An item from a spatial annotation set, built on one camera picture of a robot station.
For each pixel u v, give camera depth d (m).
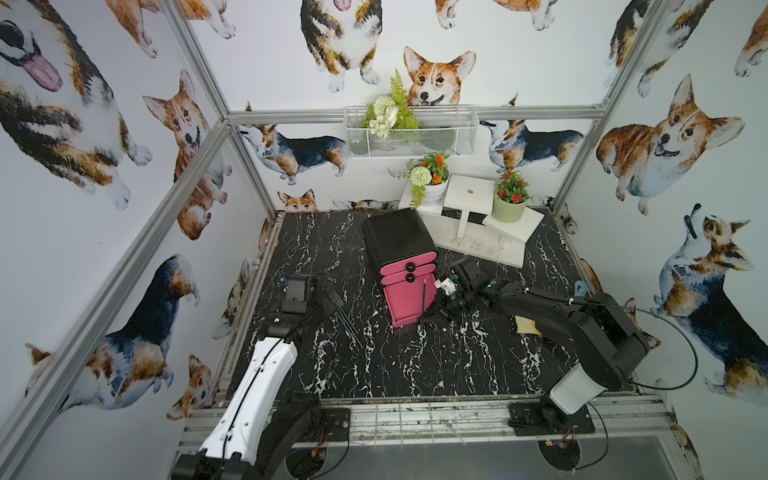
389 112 0.79
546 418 0.67
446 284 0.85
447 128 0.92
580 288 0.97
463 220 1.05
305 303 0.59
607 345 0.46
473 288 0.70
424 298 0.88
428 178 0.88
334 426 0.74
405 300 0.92
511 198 0.89
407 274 0.90
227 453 0.39
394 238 0.95
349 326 0.90
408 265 0.86
